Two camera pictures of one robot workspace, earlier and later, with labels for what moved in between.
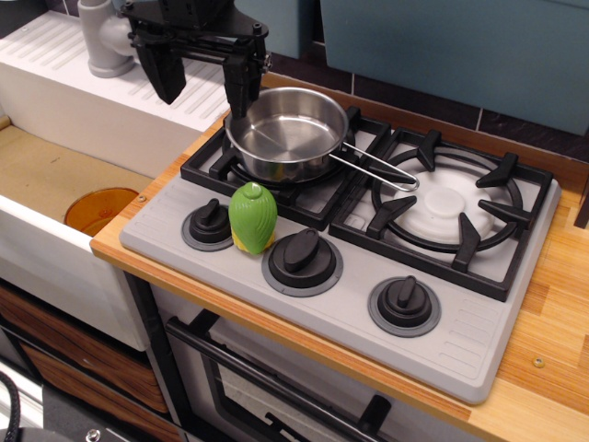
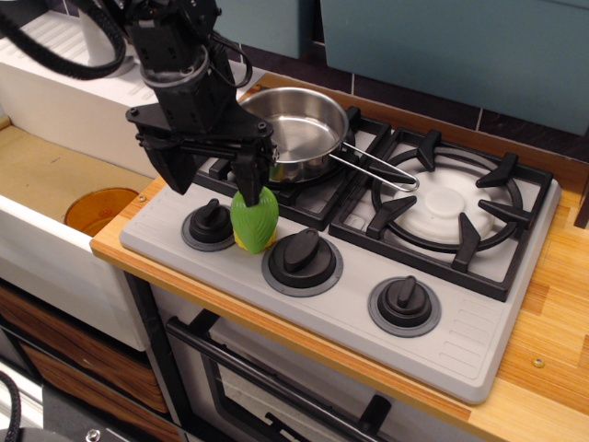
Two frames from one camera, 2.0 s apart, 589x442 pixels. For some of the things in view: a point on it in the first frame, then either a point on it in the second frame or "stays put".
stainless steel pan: x=292 y=133 stays put
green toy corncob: x=253 y=216 stays put
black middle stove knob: x=302 y=264 stays put
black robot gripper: x=209 y=29 → x=194 y=111
